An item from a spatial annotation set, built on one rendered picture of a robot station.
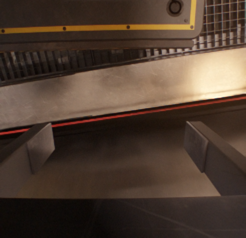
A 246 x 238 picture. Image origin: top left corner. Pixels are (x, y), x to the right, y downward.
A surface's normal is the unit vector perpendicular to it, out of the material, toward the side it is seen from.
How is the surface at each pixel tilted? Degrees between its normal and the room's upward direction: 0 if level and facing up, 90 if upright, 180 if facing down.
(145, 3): 0
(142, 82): 1
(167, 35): 0
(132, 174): 70
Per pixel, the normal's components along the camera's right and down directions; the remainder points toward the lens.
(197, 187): -0.14, -0.73
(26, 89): 0.00, 0.29
